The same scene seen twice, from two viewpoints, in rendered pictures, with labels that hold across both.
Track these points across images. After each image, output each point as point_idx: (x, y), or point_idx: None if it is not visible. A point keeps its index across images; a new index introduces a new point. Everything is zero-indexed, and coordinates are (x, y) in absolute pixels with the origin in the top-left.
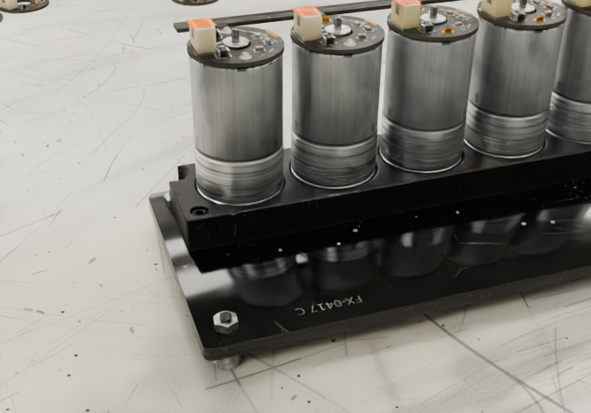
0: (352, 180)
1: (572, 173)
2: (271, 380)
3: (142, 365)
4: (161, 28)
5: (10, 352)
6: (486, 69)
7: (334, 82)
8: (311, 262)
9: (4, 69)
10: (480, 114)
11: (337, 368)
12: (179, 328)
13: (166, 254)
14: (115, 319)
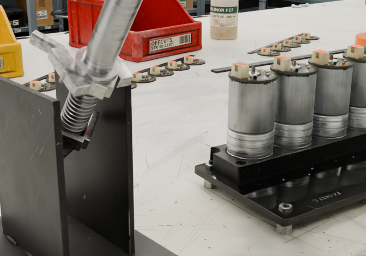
0: (305, 143)
1: None
2: (312, 236)
3: (243, 238)
4: None
5: (169, 243)
6: (354, 85)
7: (300, 90)
8: (303, 182)
9: None
10: (351, 109)
11: (339, 227)
12: (248, 222)
13: (224, 189)
14: (212, 223)
